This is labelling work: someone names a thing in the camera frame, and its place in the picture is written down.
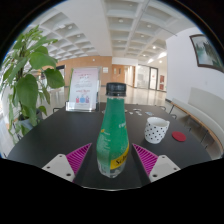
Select long white bench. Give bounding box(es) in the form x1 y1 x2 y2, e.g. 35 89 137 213
165 87 224 154

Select green leafy potted plant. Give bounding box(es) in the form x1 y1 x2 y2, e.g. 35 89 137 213
0 24 66 146

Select green drink bottle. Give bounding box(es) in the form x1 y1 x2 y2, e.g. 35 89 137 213
95 82 130 179

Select clear acrylic sign holder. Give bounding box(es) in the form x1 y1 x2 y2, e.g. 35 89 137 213
65 67 101 113

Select framed landscape picture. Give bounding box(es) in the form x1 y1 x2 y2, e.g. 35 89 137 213
189 33 224 74

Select flat round red coaster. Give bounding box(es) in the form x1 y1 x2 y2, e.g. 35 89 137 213
171 131 187 143

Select recessed ceiling lights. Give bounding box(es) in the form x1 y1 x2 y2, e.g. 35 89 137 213
66 18 168 64

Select white polka-dot mug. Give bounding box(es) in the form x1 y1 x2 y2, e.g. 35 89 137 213
143 116 171 145

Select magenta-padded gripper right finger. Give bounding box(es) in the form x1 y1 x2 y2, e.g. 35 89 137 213
130 142 182 184

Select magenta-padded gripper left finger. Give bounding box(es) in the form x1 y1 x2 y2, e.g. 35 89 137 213
41 142 94 184

